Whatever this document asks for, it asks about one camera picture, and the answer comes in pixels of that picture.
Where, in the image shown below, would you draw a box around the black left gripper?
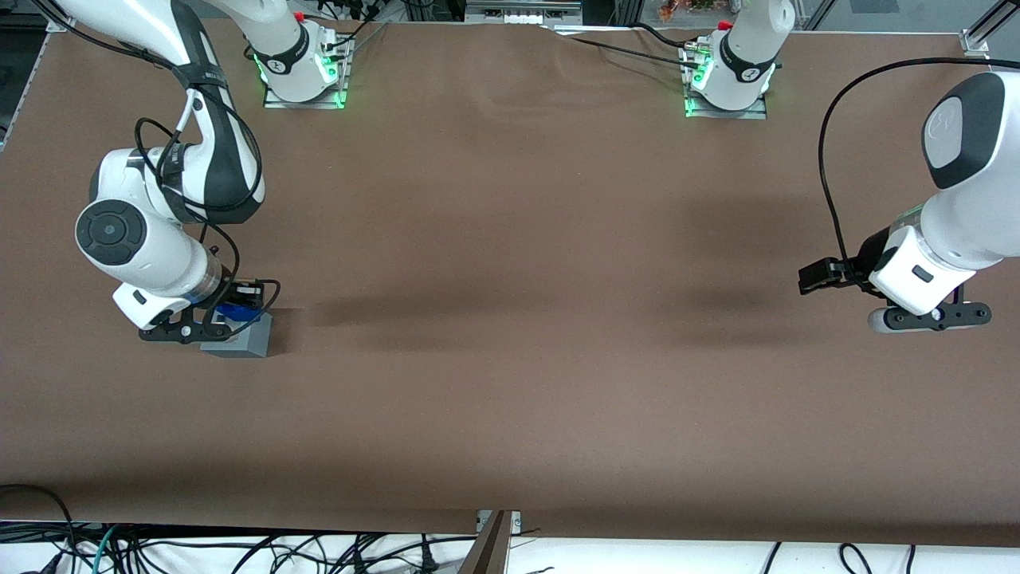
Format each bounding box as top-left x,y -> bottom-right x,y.
798,226 -> 911,297

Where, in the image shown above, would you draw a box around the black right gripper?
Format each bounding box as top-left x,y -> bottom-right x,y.
199,275 -> 265,336

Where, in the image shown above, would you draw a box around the gray cube base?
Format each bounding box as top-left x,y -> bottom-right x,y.
200,309 -> 273,359

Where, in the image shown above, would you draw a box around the orange objects behind table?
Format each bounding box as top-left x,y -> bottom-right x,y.
657,0 -> 722,22

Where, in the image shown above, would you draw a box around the aluminium profile beam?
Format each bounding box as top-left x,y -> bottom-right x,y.
458,510 -> 515,574

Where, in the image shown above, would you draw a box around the grey device behind table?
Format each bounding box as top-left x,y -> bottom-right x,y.
465,0 -> 583,26

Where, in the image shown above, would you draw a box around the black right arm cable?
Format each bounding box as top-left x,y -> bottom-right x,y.
134,80 -> 282,337

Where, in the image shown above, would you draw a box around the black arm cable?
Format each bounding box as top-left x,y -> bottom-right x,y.
818,57 -> 1020,280
134,80 -> 282,337

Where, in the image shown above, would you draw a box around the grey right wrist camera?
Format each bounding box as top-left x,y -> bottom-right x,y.
139,314 -> 232,346

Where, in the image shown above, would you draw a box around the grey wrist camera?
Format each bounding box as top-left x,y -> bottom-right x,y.
868,301 -> 993,334
139,314 -> 232,346

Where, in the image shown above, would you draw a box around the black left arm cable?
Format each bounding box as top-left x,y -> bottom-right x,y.
818,57 -> 1020,280

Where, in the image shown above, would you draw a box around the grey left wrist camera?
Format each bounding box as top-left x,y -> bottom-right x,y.
868,301 -> 993,334

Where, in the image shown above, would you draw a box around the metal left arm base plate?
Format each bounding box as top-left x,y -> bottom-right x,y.
683,44 -> 768,120

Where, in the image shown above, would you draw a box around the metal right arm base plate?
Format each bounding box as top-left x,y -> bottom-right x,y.
263,32 -> 350,110

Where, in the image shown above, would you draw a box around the black looped floor cable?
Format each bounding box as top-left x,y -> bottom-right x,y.
0,483 -> 77,574

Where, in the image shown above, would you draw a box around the teal floor cable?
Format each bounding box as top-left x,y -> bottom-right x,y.
89,525 -> 122,574

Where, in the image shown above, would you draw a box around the black base power cable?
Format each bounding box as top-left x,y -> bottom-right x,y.
634,22 -> 702,53
554,33 -> 702,69

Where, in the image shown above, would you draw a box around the aluminium table edge rail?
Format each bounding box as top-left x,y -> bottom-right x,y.
0,44 -> 41,152

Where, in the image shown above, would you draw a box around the slanted aluminium frame profile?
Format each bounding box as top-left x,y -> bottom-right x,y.
968,0 -> 1020,37

